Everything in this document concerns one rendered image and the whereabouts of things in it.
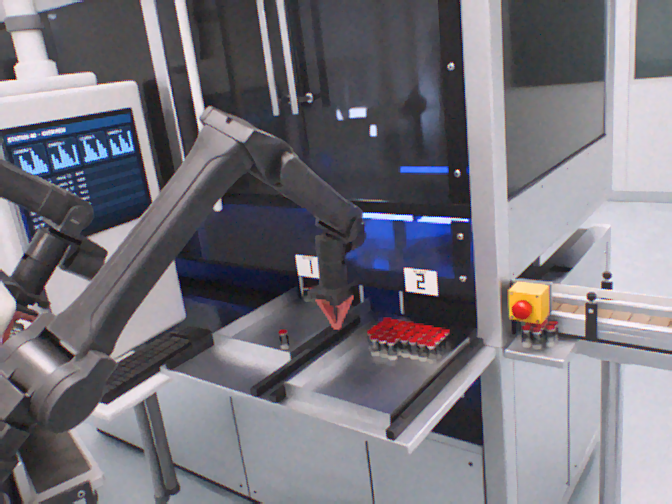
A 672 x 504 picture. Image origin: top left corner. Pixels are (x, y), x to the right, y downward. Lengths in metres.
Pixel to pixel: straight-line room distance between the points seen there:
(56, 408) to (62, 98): 1.12
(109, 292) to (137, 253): 0.05
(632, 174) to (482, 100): 4.79
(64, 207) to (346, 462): 1.15
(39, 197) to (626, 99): 5.31
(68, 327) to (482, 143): 0.88
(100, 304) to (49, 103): 1.03
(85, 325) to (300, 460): 1.39
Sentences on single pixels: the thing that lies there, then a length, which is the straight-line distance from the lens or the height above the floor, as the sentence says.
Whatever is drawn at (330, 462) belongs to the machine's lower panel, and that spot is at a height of 0.38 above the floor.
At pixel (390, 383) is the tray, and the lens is 1.32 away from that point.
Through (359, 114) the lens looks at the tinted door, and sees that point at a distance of 1.45.
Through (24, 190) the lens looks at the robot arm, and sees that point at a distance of 1.12.
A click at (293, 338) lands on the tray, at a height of 0.88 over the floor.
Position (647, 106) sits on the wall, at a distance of 5.91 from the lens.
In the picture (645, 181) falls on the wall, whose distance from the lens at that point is 6.02.
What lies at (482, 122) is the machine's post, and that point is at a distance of 1.29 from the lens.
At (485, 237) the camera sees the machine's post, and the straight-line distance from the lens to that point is 1.35.
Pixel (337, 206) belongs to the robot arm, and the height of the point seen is 1.29.
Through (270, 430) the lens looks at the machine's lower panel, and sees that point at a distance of 2.08.
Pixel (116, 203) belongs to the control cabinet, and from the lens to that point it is 1.81.
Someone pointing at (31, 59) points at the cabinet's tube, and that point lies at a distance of 1.79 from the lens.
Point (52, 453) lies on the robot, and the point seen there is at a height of 1.04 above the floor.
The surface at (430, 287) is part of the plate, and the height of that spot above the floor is 1.01.
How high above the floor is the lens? 1.55
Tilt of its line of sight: 18 degrees down
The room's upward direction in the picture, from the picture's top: 7 degrees counter-clockwise
